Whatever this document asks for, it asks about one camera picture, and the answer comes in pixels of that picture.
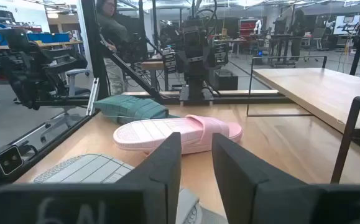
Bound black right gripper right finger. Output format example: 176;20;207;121
212;133;360;224

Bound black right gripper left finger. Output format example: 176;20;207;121
0;132;182;224

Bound pink slide sandal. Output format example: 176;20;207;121
113;114;243;156

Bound grey slide sandal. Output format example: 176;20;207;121
32;154;230;224

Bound green slide sandal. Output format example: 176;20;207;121
93;94;180;125

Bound black box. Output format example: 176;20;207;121
213;70;239;91

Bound white office chair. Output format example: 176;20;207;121
39;68;93;143

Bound person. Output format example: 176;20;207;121
287;9;307;62
95;0;130;96

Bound red cabinet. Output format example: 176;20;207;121
239;19;258;37

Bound black background machine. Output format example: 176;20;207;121
0;27;88;110

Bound blue storage bins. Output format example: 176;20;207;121
0;30;72;44

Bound computer monitor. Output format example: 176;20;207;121
333;14;360;35

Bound wooden shelf with black frame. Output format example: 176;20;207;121
246;55;360;184

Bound black table-level camera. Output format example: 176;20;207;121
0;144;25;180

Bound black aluminium rig frame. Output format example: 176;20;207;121
0;0;295;200

